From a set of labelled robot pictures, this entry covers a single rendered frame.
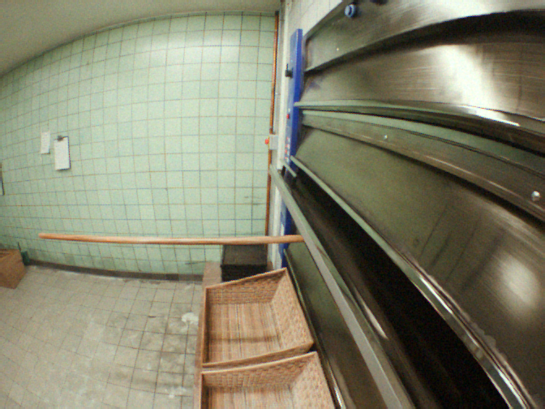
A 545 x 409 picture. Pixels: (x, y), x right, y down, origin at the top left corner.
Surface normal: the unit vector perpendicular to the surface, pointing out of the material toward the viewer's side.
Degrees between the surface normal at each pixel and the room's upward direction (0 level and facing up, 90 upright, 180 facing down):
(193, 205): 90
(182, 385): 0
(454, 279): 70
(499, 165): 90
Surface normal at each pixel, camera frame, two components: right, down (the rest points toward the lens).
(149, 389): 0.05, -0.93
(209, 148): 0.14, 0.36
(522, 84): -0.91, -0.31
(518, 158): -0.99, 0.01
